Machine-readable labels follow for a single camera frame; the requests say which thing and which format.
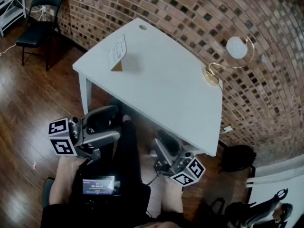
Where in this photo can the person's right forearm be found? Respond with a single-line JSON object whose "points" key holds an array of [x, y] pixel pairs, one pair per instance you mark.
{"points": [[172, 196]]}

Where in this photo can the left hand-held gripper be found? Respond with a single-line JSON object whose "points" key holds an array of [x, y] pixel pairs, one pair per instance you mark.
{"points": [[63, 136]]}

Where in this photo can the black folding chair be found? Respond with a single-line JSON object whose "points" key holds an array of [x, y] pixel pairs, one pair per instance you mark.
{"points": [[31, 35]]}

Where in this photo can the dark grey chair armrest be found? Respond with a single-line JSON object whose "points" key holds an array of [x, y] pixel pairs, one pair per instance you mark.
{"points": [[47, 193]]}

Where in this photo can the white table leg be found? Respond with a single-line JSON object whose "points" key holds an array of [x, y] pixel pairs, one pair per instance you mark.
{"points": [[85, 94]]}

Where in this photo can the gold lamp with white globe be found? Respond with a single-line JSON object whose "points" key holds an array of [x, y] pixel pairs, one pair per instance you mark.
{"points": [[236, 47]]}

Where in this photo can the black backpack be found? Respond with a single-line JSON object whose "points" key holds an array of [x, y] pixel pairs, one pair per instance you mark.
{"points": [[237, 158]]}

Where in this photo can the white shelf rack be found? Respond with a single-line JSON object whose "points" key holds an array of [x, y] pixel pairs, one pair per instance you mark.
{"points": [[12, 13]]}

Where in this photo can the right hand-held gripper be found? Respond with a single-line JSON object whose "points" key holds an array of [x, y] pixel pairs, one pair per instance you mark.
{"points": [[187, 170]]}

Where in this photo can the person's left forearm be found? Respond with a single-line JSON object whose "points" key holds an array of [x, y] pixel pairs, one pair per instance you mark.
{"points": [[64, 179]]}

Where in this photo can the white poster board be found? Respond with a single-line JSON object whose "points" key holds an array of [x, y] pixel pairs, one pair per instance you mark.
{"points": [[266, 193]]}

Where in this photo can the white table card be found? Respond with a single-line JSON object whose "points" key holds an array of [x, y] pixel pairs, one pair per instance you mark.
{"points": [[117, 50]]}

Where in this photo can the red paper scrap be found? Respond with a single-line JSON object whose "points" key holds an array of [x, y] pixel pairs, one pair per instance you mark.
{"points": [[35, 165]]}

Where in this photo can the black office chair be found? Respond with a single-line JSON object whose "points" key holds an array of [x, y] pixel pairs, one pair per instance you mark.
{"points": [[240, 212]]}

